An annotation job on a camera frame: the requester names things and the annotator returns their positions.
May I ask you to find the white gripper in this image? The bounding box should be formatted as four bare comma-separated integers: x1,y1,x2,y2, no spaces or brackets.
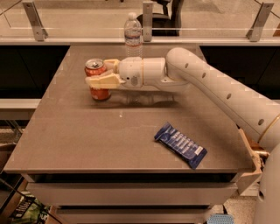
85,57,143,89

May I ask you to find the red Coca-Cola can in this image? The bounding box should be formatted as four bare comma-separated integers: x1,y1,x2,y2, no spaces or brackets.
85,59,110,101

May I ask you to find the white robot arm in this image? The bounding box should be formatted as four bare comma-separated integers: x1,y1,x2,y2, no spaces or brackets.
85,47,280,224

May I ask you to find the clear plastic water bottle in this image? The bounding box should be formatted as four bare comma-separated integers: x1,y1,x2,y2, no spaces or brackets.
124,12,143,57

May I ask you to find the black office chair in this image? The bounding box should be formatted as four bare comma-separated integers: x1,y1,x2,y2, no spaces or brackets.
136,0,186,38

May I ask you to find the grey drawer cabinet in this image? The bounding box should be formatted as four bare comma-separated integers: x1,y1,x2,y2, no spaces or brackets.
4,45,255,224

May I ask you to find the blue snack bar wrapper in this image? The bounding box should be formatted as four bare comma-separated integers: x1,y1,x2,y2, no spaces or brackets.
154,122,207,170

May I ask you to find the green black snack bag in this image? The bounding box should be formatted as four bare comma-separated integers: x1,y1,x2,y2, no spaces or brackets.
10,196,50,224

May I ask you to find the cardboard box with items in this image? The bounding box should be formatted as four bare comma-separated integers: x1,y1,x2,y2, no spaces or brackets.
236,128,270,197

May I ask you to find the blue perforated object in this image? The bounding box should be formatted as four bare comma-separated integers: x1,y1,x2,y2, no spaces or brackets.
206,214,235,224

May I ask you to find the middle metal glass bracket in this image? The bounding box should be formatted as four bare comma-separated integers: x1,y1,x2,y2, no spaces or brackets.
143,1,153,42

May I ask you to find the metal glass bracket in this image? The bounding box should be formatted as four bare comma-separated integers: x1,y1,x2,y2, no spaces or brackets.
143,1,153,42
22,0,48,41
246,3,274,42

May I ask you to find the left metal glass bracket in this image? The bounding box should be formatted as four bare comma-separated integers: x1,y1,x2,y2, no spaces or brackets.
22,0,48,41

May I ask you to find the right metal glass bracket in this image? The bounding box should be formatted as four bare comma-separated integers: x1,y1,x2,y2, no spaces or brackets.
246,3,274,42

